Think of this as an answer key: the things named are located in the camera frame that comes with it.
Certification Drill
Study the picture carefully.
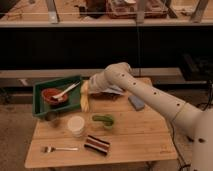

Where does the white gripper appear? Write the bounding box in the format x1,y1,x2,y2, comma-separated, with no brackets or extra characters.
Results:
87,73,126,95

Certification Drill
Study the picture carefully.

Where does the yellow banana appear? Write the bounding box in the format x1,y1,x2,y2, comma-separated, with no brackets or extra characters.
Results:
80,81,89,112

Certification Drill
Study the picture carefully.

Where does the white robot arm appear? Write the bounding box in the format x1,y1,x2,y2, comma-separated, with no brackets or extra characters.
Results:
89,62,213,171

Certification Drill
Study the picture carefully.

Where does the green plastic cup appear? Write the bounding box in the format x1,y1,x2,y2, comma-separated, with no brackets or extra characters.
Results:
92,114,114,130

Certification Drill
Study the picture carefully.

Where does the white paper cup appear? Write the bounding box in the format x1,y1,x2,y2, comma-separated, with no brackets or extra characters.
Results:
67,116,85,137

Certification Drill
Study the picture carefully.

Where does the small metal cup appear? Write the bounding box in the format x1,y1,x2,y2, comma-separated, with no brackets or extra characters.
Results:
45,112,60,128

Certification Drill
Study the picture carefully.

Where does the dark brown bowl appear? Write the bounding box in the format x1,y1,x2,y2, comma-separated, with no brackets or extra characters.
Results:
90,92,117,100

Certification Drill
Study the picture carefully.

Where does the wooden table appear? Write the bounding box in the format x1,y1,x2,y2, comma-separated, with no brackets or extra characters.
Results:
25,92,177,168

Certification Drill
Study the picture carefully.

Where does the white plastic spoon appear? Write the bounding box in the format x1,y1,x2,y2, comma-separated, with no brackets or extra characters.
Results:
52,82,80,100

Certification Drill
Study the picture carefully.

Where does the green plastic tray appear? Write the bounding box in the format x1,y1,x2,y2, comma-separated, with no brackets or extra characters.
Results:
33,75,83,118

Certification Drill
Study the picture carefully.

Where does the striped red black cloth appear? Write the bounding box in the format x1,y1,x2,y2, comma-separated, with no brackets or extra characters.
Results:
84,135,110,155

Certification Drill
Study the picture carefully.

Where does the red-brown bowl in tray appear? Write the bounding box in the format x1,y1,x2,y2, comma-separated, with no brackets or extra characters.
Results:
41,88,68,106

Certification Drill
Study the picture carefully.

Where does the silver metal fork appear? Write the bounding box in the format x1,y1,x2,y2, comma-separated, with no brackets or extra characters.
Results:
41,146,78,153

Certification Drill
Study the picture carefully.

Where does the black cable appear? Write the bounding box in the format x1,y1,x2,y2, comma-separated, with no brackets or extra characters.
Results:
169,123,191,171

